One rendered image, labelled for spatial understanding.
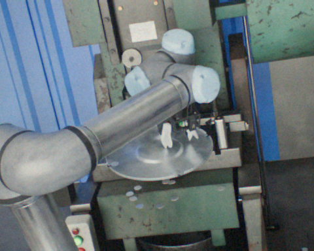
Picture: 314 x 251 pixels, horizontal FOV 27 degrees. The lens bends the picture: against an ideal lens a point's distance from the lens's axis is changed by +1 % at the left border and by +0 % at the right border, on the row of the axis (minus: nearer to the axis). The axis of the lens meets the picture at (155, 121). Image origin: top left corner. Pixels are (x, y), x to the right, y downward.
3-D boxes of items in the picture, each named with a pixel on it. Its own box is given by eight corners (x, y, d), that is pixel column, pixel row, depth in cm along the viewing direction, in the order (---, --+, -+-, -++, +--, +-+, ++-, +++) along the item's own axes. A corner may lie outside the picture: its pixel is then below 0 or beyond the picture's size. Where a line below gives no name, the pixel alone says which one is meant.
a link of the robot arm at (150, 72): (151, 77, 135) (184, 52, 141) (116, 72, 143) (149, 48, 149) (162, 108, 139) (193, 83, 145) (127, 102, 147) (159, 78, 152)
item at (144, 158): (93, 142, 181) (93, 140, 180) (188, 115, 188) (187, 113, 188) (125, 193, 156) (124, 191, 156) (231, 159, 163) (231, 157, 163)
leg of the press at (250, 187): (305, 383, 191) (272, 101, 158) (266, 385, 193) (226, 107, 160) (281, 218, 276) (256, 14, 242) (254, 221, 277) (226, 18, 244)
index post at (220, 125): (228, 148, 184) (224, 117, 180) (218, 149, 184) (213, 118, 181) (228, 144, 186) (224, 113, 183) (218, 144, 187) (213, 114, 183)
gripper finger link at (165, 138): (163, 160, 167) (171, 133, 162) (154, 145, 171) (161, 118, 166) (173, 159, 169) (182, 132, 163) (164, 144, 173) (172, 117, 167)
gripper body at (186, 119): (173, 139, 161) (173, 103, 153) (160, 117, 167) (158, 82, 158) (201, 130, 163) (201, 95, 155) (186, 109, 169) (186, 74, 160)
